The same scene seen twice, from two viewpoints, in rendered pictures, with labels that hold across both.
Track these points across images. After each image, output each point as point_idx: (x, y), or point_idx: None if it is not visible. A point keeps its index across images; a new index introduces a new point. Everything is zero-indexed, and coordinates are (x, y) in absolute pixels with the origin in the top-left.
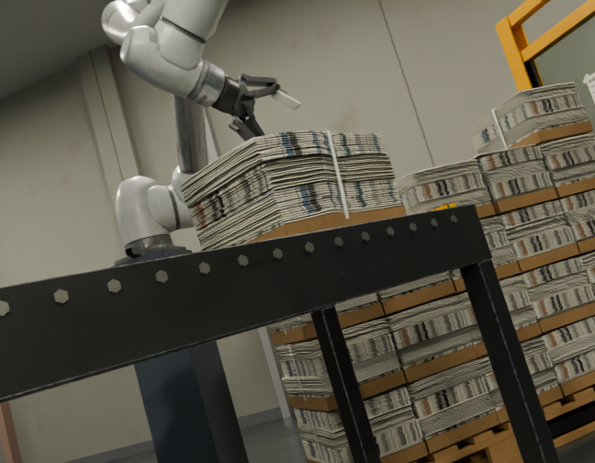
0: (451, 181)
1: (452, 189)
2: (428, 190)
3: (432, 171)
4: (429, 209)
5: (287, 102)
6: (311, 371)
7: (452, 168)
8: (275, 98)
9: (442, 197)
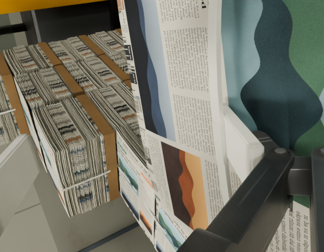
0: (58, 123)
1: (67, 122)
2: (72, 139)
3: (50, 137)
4: (93, 136)
5: (19, 174)
6: None
7: (44, 124)
8: (4, 216)
9: (78, 128)
